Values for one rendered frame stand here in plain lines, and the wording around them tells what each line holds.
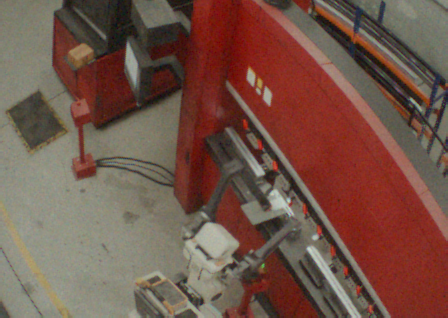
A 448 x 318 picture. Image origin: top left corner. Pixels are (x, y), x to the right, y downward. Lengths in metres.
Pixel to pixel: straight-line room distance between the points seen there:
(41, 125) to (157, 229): 1.81
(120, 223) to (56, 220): 0.67
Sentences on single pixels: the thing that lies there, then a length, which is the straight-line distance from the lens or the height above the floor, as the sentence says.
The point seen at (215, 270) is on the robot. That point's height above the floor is 1.22.
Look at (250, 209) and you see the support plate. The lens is 4.46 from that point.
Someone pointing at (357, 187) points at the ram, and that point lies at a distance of 3.58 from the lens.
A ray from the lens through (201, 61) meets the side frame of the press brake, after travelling 4.52.
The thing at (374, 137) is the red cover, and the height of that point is 2.27.
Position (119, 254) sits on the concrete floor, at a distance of 5.35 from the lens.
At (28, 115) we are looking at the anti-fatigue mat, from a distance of 6.62.
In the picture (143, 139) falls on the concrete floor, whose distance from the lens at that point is 6.23.
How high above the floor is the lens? 4.40
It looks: 45 degrees down
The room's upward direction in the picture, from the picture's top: 9 degrees clockwise
